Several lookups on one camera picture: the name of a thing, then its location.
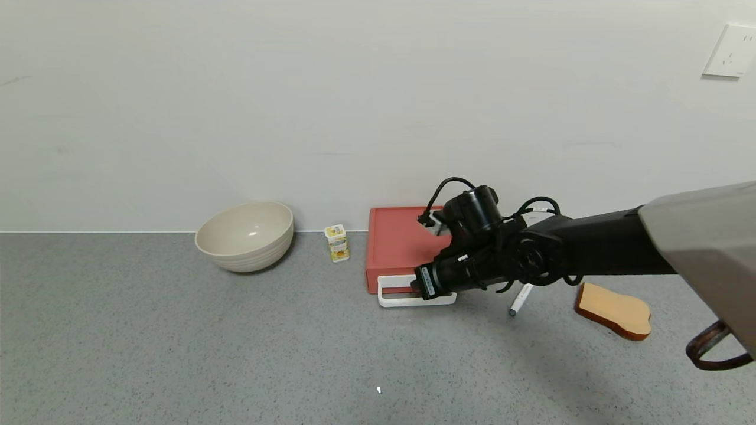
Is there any white marker pen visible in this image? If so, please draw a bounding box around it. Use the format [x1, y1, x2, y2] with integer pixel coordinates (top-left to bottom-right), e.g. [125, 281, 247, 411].
[509, 283, 535, 318]

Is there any brown braided cable loop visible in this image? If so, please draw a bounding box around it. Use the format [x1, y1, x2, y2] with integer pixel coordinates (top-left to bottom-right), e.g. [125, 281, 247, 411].
[685, 320, 755, 372]

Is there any red drawer box white handle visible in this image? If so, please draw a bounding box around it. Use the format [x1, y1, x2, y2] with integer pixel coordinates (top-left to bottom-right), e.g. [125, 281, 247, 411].
[366, 206, 457, 295]

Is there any small yellow juice carton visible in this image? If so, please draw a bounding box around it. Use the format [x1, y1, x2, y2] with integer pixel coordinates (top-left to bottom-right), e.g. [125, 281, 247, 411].
[324, 224, 351, 264]

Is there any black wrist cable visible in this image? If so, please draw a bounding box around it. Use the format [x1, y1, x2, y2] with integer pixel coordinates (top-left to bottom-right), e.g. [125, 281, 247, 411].
[418, 176, 477, 228]

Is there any toast slice with brown crust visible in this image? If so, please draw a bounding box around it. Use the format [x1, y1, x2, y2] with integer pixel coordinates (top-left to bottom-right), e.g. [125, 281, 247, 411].
[574, 282, 653, 342]

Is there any beige ribbed bowl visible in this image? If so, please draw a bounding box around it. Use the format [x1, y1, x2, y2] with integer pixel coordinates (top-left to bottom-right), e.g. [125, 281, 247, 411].
[195, 202, 295, 273]

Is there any white wall socket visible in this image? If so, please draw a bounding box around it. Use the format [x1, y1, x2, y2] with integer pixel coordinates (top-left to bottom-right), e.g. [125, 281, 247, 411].
[702, 23, 756, 79]

